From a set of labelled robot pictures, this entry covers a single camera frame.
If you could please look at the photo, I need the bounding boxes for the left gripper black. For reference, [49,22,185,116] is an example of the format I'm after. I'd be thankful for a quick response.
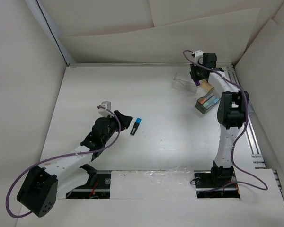
[102,110,131,144]

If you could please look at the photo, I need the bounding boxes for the green highlighter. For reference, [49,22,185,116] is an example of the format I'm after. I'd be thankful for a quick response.
[199,101,209,109]

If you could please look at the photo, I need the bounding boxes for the clear spray bottle blue cap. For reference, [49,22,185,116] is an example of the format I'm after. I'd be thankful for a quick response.
[248,101,255,115]

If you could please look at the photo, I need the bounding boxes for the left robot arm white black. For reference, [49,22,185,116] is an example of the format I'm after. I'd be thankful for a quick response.
[17,110,133,218]

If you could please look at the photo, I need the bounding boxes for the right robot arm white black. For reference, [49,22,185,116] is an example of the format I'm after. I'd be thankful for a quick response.
[190,51,248,190]

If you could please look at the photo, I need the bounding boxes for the black blue highlighter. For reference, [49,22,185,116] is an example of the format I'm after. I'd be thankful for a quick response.
[130,118,142,136]

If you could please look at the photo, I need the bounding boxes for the orange transparent container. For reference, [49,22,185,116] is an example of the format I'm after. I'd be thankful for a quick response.
[200,80,213,91]

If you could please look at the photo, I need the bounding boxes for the clear plastic container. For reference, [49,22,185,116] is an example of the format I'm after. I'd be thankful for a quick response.
[172,71,198,94]

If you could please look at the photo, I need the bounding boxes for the dark grey transparent container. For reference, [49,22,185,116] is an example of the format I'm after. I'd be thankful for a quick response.
[195,88,220,114]

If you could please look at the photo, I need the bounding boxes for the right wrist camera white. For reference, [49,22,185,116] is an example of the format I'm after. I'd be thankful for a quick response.
[191,50,204,65]

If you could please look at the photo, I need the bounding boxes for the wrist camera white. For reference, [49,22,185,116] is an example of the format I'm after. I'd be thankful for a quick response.
[191,50,204,65]
[97,101,113,117]

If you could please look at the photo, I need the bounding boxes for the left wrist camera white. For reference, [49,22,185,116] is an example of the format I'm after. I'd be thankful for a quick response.
[97,101,113,117]

